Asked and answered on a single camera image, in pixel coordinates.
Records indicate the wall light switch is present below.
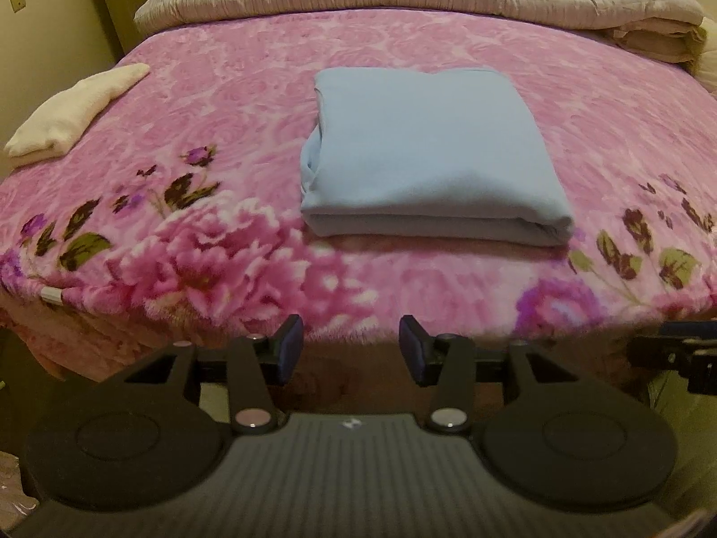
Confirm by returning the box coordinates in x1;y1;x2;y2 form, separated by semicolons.
10;0;27;13

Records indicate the cream quilted headboard cushion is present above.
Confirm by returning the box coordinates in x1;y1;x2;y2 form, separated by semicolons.
691;17;717;99

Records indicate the folded beige blanket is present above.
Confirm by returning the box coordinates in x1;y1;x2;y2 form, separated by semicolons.
601;18;707;65

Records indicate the pink floral bed blanket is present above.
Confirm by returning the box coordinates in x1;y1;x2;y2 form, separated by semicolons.
1;9;716;380

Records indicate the light blue sweatshirt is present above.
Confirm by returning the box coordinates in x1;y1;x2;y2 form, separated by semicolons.
300;67;575;247

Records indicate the cream white cloth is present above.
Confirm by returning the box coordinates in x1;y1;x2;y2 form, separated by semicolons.
1;63;151;169

